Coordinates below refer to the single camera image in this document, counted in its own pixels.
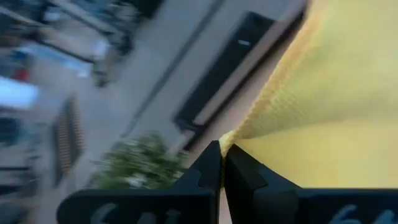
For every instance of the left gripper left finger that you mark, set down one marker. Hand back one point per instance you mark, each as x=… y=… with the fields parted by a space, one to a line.
x=199 y=186

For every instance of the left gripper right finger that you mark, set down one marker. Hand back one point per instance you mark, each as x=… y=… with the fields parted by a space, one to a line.
x=255 y=193

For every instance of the yellow microfiber towel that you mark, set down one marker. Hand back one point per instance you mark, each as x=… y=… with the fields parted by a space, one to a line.
x=326 y=93

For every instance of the potted green plant black pot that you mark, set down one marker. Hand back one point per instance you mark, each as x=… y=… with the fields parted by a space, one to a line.
x=140 y=161

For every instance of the black red-striped floor mat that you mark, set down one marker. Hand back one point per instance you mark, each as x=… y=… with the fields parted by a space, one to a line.
x=66 y=140

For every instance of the black aluminium table frame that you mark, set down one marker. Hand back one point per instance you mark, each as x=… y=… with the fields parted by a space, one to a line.
x=289 y=31

